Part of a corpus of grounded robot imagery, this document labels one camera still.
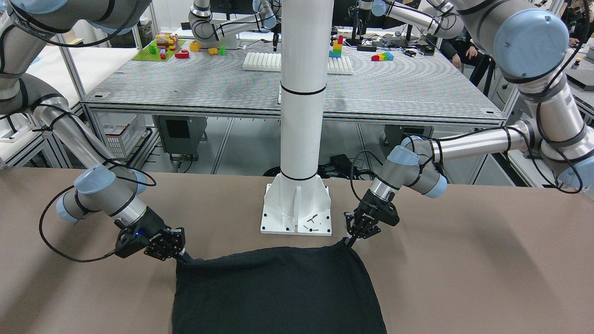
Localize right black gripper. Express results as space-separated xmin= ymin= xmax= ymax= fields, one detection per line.
xmin=137 ymin=207 xmax=190 ymax=263

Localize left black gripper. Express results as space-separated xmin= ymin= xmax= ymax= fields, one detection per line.
xmin=343 ymin=190 xmax=400 ymax=249

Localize black printed t-shirt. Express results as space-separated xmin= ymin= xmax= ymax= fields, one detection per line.
xmin=172 ymin=241 xmax=387 ymax=334

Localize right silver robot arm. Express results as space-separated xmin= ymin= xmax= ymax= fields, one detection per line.
xmin=1 ymin=0 xmax=191 ymax=262

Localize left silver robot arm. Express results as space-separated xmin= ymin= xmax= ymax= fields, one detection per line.
xmin=344 ymin=0 xmax=593 ymax=247

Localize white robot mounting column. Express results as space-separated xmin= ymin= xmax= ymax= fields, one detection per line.
xmin=260 ymin=0 xmax=334 ymax=236

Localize grey computer box under table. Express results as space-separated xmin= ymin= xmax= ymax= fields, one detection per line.
xmin=153 ymin=116 xmax=207 ymax=161

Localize white plastic basket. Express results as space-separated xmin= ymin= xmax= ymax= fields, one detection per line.
xmin=99 ymin=113 xmax=146 ymax=158

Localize stacked colourful toy blocks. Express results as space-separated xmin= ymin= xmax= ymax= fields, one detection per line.
xmin=329 ymin=35 xmax=343 ymax=58

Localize rainbow toy block row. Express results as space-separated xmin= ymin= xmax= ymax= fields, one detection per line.
xmin=371 ymin=51 xmax=394 ymax=62

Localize green lego baseplate with bricks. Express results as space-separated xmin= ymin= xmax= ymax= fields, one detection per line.
xmin=132 ymin=33 xmax=185 ymax=62

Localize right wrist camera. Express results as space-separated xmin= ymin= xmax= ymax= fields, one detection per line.
xmin=115 ymin=228 xmax=149 ymax=258

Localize aluminium frame work table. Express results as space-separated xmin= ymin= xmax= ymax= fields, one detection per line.
xmin=85 ymin=43 xmax=505 ymax=176

